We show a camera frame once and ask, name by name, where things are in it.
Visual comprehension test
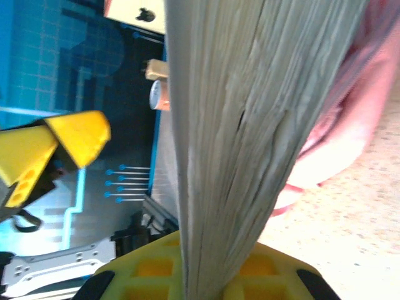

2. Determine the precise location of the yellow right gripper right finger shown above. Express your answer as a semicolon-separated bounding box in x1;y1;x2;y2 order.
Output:
223;242;341;300

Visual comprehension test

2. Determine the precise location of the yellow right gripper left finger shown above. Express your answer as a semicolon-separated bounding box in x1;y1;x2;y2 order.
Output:
72;231;185;300

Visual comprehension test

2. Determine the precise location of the yellow cartoon cover book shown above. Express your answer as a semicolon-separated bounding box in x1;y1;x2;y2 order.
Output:
164;0;371;300

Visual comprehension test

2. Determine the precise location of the pink backpack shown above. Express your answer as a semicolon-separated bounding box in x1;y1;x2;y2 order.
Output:
270;0;400;218

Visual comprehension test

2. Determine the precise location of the tin can silver lid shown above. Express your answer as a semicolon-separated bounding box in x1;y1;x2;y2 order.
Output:
149;79;172;111

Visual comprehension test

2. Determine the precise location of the small jar black lid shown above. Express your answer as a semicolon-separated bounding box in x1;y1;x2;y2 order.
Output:
144;58;170;81

